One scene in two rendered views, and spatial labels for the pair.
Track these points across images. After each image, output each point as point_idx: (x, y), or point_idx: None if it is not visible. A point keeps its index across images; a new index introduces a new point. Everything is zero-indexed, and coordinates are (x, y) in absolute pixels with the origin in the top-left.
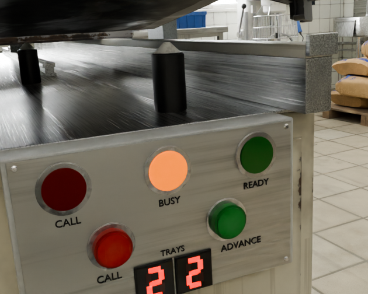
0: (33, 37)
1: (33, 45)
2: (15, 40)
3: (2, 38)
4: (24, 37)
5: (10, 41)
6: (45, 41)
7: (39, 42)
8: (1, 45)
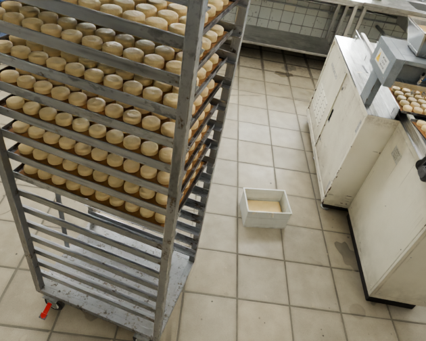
0: None
1: (372, 8)
2: None
3: (424, 115)
4: None
5: None
6: None
7: None
8: (356, 4)
